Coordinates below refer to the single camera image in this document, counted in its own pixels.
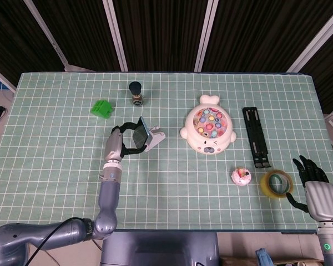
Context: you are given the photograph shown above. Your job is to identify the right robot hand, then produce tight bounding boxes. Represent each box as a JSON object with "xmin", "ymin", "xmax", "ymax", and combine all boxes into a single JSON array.
[{"xmin": 285, "ymin": 155, "xmax": 333, "ymax": 222}]

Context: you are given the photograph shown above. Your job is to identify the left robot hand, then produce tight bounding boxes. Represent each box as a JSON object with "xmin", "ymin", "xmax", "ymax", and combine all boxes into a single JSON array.
[{"xmin": 104, "ymin": 121, "xmax": 149, "ymax": 162}]

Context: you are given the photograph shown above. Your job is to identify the black smartphone with blue edge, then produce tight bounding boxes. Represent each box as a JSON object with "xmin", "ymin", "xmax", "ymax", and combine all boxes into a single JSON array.
[{"xmin": 132, "ymin": 116, "xmax": 151, "ymax": 150}]

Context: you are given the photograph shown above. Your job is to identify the green toy building block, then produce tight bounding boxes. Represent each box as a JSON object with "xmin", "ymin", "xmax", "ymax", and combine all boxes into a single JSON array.
[{"xmin": 89, "ymin": 100, "xmax": 114, "ymax": 119}]

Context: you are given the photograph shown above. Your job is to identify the pepper grinder bottle black cap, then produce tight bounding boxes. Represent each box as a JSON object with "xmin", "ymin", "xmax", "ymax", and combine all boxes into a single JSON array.
[{"xmin": 128, "ymin": 81, "xmax": 144, "ymax": 106}]

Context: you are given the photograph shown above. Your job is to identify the yellow clear tape roll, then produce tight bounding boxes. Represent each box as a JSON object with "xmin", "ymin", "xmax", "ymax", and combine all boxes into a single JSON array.
[{"xmin": 260, "ymin": 169, "xmax": 295, "ymax": 199}]

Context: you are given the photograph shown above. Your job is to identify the green grid tablecloth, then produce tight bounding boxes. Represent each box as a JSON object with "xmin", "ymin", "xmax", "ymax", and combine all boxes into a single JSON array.
[{"xmin": 0, "ymin": 72, "xmax": 333, "ymax": 232}]

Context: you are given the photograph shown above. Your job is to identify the blue cloth item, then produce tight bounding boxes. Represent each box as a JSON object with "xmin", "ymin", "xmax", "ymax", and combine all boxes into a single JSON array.
[{"xmin": 255, "ymin": 248, "xmax": 274, "ymax": 266}]

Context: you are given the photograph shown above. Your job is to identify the pink strawberry donut toy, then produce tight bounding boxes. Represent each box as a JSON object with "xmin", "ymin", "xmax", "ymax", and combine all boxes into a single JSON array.
[{"xmin": 231, "ymin": 166, "xmax": 252, "ymax": 187}]

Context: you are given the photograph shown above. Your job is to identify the cream seal fishing game toy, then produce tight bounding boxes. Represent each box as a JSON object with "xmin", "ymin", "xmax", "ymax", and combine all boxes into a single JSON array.
[{"xmin": 179, "ymin": 94, "xmax": 238, "ymax": 155}]

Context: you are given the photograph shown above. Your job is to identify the grey robot torso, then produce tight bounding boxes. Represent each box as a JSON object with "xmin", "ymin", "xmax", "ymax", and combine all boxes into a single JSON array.
[{"xmin": 99, "ymin": 231, "xmax": 220, "ymax": 266}]

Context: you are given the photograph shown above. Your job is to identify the black folding bracket stand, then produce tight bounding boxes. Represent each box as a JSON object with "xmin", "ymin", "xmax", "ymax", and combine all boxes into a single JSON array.
[{"xmin": 241, "ymin": 106, "xmax": 272, "ymax": 169}]

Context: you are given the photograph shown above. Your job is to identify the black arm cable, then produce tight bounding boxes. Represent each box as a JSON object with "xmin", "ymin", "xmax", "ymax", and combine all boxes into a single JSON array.
[{"xmin": 24, "ymin": 217, "xmax": 85, "ymax": 266}]

